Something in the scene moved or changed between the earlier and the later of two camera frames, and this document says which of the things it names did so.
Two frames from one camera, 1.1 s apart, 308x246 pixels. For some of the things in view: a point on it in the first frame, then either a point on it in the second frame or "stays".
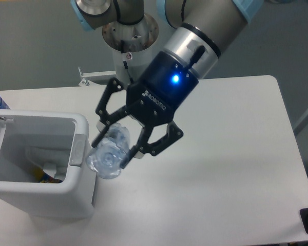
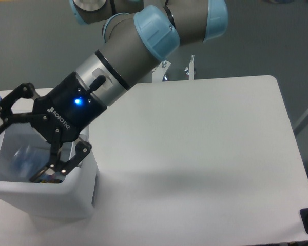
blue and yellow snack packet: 42,177 stays
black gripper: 166,83 -> 58,117
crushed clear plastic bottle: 106,159 -> 27,161
